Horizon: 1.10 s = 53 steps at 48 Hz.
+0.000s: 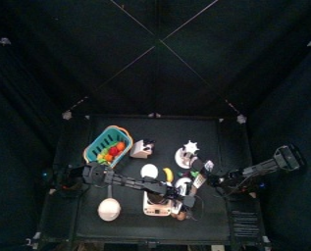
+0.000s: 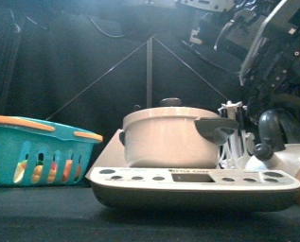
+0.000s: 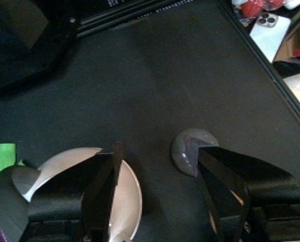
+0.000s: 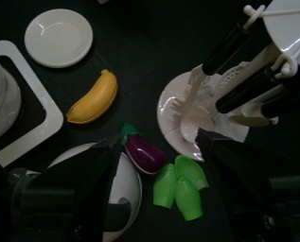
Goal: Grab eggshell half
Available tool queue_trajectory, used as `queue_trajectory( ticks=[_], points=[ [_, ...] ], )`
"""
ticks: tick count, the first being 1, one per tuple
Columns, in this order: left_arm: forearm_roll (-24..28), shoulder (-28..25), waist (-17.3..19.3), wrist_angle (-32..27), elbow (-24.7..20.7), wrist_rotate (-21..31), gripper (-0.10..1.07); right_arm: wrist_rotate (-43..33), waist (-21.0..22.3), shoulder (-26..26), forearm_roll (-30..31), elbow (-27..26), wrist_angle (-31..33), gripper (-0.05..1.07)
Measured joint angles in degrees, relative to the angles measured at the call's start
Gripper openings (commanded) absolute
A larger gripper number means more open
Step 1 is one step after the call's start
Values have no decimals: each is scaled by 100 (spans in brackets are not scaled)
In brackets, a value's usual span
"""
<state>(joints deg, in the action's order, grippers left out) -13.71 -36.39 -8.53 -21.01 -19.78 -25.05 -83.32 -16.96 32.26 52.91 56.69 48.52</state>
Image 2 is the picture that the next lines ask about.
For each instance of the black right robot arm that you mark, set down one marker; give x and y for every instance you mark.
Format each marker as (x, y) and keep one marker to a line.
(225, 22)

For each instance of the white toy whisk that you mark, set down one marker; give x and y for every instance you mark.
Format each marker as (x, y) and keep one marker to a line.
(235, 132)

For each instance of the white toy stove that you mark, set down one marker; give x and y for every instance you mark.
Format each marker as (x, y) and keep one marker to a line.
(190, 189)

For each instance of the grey frame pole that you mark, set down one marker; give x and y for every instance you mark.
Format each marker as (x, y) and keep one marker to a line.
(150, 72)

